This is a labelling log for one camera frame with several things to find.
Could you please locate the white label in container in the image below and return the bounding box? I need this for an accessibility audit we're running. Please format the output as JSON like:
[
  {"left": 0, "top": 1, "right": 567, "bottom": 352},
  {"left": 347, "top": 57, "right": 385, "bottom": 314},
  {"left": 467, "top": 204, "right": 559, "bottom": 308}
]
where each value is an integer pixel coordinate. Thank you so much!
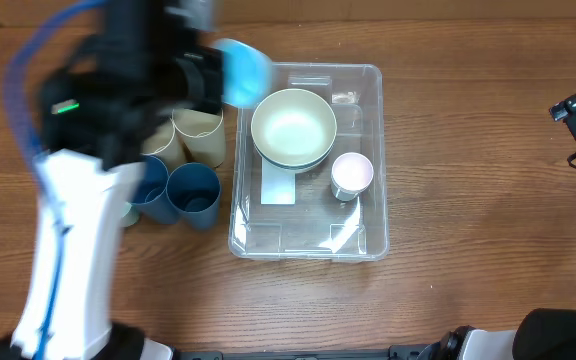
[{"left": 261, "top": 159, "right": 296, "bottom": 205}]

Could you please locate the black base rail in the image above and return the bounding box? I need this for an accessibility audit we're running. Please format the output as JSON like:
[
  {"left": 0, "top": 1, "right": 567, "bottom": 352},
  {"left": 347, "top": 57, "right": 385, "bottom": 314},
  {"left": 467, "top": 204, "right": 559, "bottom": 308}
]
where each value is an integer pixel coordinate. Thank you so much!
[{"left": 172, "top": 343, "right": 439, "bottom": 360}]

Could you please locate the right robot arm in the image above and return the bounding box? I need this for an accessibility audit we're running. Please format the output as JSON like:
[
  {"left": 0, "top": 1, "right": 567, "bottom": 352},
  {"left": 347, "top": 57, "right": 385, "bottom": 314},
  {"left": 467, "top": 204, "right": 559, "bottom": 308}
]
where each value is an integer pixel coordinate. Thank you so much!
[{"left": 418, "top": 94, "right": 576, "bottom": 360}]

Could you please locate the light blue small cup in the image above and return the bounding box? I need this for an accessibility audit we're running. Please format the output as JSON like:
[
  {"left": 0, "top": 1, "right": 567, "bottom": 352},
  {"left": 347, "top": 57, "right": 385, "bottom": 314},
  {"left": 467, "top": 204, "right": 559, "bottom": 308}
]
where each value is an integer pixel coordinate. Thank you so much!
[{"left": 213, "top": 38, "right": 274, "bottom": 109}]

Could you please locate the clear plastic storage container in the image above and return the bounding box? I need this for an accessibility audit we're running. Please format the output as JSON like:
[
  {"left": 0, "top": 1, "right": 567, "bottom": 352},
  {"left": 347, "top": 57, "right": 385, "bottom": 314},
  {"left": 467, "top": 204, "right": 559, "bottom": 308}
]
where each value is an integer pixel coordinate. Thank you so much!
[{"left": 229, "top": 62, "right": 390, "bottom": 262}]

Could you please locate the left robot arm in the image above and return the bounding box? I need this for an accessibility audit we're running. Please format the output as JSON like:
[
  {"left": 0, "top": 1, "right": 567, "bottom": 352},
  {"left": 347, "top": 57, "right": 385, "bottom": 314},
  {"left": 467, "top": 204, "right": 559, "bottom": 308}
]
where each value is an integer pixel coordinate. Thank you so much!
[{"left": 0, "top": 0, "right": 224, "bottom": 359}]

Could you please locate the cream bowl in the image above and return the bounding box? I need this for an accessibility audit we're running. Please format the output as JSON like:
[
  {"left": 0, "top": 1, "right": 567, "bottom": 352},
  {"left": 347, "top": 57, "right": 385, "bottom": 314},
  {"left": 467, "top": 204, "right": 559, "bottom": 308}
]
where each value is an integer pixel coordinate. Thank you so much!
[
  {"left": 250, "top": 88, "right": 338, "bottom": 162},
  {"left": 260, "top": 152, "right": 328, "bottom": 173}
]

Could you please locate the dark blue bowl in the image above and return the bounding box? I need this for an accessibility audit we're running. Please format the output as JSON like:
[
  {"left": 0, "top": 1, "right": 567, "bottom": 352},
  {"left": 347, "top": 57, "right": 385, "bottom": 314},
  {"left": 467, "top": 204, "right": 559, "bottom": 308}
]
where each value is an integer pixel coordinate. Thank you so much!
[{"left": 256, "top": 148, "right": 330, "bottom": 173}]

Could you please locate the mint green small cup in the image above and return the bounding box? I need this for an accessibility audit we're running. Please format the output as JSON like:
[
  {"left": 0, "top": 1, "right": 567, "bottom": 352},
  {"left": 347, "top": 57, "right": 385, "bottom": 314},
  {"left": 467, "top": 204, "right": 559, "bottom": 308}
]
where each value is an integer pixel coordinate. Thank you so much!
[{"left": 120, "top": 202, "right": 140, "bottom": 228}]

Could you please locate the tall dark blue cup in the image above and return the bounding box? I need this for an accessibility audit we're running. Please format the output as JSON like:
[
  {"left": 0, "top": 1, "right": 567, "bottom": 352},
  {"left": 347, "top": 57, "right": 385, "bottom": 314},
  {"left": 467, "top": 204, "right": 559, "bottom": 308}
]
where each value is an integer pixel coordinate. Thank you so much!
[{"left": 130, "top": 155, "right": 180, "bottom": 225}]

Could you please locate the tall beige cup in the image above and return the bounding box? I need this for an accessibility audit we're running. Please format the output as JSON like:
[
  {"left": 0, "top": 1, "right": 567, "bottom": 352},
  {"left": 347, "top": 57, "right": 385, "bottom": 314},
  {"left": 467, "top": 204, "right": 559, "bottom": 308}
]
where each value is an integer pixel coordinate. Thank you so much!
[
  {"left": 142, "top": 119, "right": 187, "bottom": 172},
  {"left": 172, "top": 109, "right": 226, "bottom": 168}
]

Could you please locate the pink small cup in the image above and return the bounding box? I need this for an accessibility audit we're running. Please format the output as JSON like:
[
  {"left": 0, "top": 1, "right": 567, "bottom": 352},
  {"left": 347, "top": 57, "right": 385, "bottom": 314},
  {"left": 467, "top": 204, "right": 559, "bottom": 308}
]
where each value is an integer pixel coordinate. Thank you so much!
[{"left": 331, "top": 152, "right": 374, "bottom": 195}]

